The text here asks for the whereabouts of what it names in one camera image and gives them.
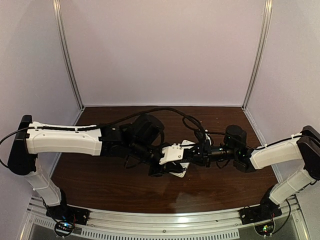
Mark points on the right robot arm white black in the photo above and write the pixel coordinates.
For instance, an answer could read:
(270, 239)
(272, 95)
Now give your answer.
(304, 146)

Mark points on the white remote control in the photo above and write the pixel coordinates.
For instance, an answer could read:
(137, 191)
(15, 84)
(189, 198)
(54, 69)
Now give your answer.
(184, 165)

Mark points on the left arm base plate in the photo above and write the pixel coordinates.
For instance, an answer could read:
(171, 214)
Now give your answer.
(67, 216)

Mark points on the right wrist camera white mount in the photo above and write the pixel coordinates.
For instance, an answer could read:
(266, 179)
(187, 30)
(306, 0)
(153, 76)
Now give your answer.
(208, 137)

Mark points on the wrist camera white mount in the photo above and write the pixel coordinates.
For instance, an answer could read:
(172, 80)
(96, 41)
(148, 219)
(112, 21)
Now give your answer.
(173, 153)
(208, 137)

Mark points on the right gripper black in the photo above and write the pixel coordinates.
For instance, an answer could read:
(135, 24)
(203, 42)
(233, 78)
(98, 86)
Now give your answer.
(206, 153)

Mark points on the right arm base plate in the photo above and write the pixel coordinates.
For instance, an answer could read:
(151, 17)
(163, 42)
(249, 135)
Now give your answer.
(254, 214)

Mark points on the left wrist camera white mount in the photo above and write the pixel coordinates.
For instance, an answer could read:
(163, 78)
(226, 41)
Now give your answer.
(173, 153)

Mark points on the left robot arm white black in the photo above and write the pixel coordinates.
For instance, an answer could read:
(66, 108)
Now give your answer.
(142, 139)

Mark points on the aluminium frame post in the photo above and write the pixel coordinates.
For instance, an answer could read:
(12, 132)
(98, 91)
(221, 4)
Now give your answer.
(65, 52)
(264, 31)

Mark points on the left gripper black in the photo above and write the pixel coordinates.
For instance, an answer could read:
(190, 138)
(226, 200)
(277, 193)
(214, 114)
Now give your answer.
(155, 165)

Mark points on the right aluminium frame post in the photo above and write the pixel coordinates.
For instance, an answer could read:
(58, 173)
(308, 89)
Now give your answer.
(264, 31)

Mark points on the front aluminium rail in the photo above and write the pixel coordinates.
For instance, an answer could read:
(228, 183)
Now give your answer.
(113, 225)

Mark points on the left aluminium frame post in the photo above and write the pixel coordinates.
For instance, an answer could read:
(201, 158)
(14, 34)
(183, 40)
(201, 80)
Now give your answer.
(65, 52)

